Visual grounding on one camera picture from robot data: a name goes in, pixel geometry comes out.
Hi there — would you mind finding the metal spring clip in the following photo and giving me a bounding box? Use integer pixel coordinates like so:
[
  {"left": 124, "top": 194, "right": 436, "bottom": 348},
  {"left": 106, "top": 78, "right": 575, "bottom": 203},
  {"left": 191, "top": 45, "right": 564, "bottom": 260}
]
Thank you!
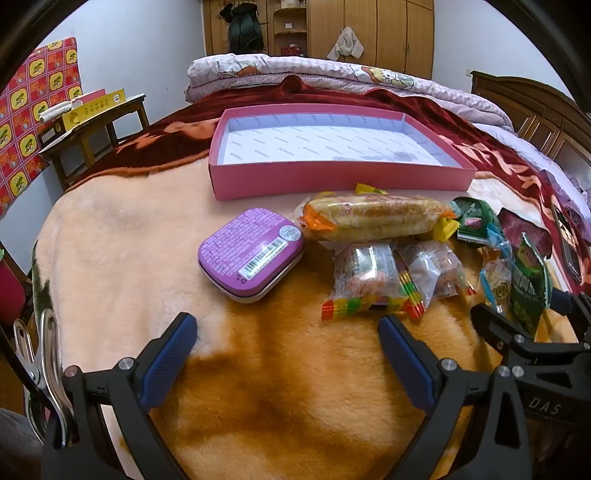
[{"left": 13, "top": 308, "right": 77, "bottom": 448}]

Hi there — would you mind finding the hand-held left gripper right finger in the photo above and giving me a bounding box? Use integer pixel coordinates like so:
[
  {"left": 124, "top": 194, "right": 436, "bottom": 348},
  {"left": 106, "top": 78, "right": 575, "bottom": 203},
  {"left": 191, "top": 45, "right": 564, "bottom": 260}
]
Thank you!
[{"left": 378, "top": 315, "right": 548, "bottom": 480}]

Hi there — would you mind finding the dark wooden headboard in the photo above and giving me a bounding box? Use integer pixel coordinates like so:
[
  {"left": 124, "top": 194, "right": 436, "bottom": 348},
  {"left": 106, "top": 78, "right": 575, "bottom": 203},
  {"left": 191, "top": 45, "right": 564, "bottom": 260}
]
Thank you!
[{"left": 468, "top": 70, "right": 591, "bottom": 185}]

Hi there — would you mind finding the maroon snack packet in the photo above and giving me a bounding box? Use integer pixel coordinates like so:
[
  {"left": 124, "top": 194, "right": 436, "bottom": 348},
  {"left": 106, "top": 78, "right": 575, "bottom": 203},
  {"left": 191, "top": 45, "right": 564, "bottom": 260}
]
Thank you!
[{"left": 496, "top": 209, "right": 552, "bottom": 259}]

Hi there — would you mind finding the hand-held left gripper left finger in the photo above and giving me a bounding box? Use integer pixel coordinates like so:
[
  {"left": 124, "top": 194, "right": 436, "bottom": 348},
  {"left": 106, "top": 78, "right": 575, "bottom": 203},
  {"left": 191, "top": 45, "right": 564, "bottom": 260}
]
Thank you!
[{"left": 41, "top": 312, "right": 198, "bottom": 480}]

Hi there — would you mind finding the clear rainbow-striped snack packet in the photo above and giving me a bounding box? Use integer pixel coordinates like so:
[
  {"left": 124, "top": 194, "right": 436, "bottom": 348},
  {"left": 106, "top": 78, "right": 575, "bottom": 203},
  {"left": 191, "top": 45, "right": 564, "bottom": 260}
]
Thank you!
[
  {"left": 397, "top": 240, "right": 476, "bottom": 319},
  {"left": 322, "top": 242, "right": 414, "bottom": 322}
]

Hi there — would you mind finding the wooden wardrobe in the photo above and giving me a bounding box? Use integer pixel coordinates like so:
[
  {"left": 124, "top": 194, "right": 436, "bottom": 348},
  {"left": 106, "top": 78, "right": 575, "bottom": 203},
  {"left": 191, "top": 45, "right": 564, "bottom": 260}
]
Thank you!
[{"left": 203, "top": 0, "right": 435, "bottom": 79}]

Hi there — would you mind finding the blue candy packet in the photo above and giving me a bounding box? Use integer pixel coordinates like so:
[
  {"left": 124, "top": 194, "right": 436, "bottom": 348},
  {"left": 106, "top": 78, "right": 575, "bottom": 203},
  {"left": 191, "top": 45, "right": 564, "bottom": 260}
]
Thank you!
[{"left": 479, "top": 226, "right": 515, "bottom": 315}]

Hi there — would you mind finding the yellow cardboard box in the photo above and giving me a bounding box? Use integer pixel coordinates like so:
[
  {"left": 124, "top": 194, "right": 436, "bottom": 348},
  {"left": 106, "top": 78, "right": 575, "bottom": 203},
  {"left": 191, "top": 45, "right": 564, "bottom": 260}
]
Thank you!
[{"left": 60, "top": 89, "right": 127, "bottom": 130}]

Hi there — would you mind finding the smartphone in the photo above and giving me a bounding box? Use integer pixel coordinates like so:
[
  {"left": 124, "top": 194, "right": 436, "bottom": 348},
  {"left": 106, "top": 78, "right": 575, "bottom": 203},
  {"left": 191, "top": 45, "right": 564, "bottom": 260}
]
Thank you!
[{"left": 551, "top": 203, "right": 585, "bottom": 282}]

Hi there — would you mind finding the large green snack packet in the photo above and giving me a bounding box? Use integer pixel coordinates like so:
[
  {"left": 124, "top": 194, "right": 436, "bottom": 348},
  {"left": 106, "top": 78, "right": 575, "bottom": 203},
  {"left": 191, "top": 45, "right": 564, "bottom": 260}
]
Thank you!
[{"left": 508, "top": 233, "right": 554, "bottom": 337}]

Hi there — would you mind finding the pink checked quilt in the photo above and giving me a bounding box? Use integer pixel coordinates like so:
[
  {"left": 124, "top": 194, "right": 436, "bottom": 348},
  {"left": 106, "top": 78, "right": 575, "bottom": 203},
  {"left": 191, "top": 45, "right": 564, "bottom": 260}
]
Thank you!
[{"left": 185, "top": 53, "right": 513, "bottom": 134}]

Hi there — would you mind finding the white paper roll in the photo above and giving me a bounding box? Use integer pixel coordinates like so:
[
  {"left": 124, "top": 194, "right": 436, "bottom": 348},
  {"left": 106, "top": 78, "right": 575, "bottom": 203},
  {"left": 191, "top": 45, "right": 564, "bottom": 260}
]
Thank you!
[{"left": 38, "top": 99, "right": 84, "bottom": 124}]

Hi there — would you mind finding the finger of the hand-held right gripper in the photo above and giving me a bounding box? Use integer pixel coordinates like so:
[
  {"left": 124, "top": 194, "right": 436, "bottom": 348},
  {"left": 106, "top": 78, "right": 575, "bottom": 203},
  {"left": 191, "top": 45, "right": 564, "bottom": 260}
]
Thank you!
[
  {"left": 470, "top": 302, "right": 536, "bottom": 370},
  {"left": 547, "top": 290, "right": 591, "bottom": 344}
]

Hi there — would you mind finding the wooden side table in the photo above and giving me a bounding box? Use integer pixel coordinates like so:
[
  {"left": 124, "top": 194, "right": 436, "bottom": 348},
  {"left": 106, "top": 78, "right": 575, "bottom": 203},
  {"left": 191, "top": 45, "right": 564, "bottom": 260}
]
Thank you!
[{"left": 39, "top": 95, "right": 151, "bottom": 190}]

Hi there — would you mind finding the lilac ruffled bed sheet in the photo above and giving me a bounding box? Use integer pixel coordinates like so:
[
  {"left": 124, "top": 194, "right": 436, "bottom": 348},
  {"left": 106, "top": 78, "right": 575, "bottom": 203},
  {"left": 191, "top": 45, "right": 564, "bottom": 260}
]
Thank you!
[{"left": 471, "top": 122, "right": 591, "bottom": 195}]

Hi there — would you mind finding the dark hanging jacket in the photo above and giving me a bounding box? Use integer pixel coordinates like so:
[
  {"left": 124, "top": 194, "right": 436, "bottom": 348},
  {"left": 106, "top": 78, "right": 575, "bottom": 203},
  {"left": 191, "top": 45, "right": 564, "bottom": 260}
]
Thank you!
[{"left": 219, "top": 2, "right": 269, "bottom": 56}]

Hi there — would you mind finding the pink cardboard box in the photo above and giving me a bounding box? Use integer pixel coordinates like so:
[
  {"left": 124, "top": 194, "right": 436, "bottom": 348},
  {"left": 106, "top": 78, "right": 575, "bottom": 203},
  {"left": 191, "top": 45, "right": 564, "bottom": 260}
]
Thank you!
[{"left": 208, "top": 105, "right": 478, "bottom": 201}]

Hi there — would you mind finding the green packet with pink label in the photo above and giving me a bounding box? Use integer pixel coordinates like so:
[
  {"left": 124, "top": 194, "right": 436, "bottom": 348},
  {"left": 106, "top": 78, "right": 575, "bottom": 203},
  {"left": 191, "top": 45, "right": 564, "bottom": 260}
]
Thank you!
[{"left": 450, "top": 196, "right": 502, "bottom": 245}]

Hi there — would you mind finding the red patterned wall cloth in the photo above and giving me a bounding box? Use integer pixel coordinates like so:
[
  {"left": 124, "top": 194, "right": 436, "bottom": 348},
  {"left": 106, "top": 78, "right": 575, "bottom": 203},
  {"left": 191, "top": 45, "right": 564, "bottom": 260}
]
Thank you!
[{"left": 0, "top": 37, "right": 84, "bottom": 217}]

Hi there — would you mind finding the white hanging towel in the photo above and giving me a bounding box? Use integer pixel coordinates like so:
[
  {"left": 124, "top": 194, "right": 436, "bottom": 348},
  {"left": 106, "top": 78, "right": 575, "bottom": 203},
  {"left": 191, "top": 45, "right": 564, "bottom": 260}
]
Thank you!
[{"left": 327, "top": 27, "right": 363, "bottom": 61}]

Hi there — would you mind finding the orange rice cracker packet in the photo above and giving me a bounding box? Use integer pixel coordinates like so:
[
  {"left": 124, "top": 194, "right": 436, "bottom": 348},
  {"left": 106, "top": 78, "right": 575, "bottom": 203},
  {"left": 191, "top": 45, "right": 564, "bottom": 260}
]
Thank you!
[{"left": 294, "top": 191, "right": 458, "bottom": 243}]

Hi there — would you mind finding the purple tin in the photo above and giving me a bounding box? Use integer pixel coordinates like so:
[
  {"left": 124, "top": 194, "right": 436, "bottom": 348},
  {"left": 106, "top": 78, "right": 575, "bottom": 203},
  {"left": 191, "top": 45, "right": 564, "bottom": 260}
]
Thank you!
[{"left": 198, "top": 208, "right": 305, "bottom": 304}]

